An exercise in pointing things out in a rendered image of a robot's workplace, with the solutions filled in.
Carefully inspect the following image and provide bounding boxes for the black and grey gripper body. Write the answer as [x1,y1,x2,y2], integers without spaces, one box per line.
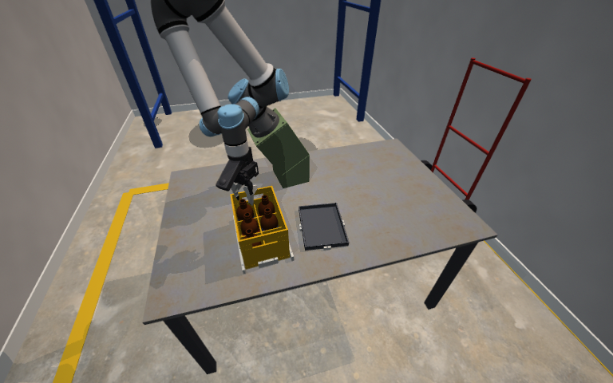
[227,147,259,186]

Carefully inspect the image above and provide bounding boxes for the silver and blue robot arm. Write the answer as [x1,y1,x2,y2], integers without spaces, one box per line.
[151,0,289,157]

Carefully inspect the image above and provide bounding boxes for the brown glass bottle with beige label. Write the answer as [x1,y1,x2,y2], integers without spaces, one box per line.
[243,228,262,247]

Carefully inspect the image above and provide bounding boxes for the yellow crate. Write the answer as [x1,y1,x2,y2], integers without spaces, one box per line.
[231,190,290,269]

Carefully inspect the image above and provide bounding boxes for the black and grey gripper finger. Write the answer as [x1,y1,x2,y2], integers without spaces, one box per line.
[243,178,258,206]
[231,182,242,200]

